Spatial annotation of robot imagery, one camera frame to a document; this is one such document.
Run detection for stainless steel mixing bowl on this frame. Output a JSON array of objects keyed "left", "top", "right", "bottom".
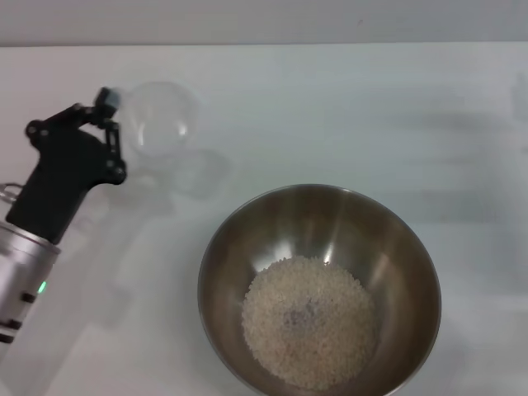
[{"left": 196, "top": 184, "right": 442, "bottom": 396}]

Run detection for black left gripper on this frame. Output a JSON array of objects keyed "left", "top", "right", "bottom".
[{"left": 6, "top": 86, "right": 128, "bottom": 244}]

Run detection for clear plastic measuring cup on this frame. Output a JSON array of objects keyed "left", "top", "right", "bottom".
[{"left": 117, "top": 81, "right": 199, "bottom": 160}]

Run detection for white rice grains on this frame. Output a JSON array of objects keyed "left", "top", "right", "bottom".
[{"left": 241, "top": 254, "right": 379, "bottom": 392}]

